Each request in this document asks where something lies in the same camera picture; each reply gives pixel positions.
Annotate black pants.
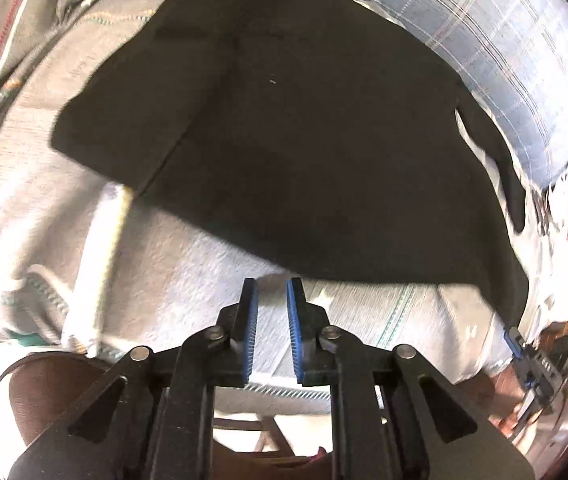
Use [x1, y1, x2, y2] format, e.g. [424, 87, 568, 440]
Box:
[52, 0, 528, 325]

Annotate grey patterned bed sheet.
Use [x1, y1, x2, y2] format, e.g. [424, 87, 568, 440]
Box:
[0, 0, 565, 403]

